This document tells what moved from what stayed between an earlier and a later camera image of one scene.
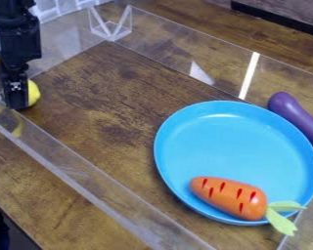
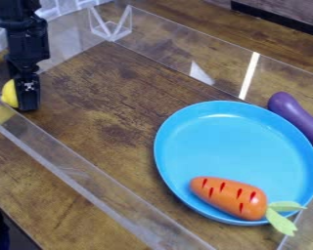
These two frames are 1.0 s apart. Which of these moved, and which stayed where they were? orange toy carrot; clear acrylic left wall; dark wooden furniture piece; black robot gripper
Moved: black robot gripper
Stayed: dark wooden furniture piece; clear acrylic left wall; orange toy carrot
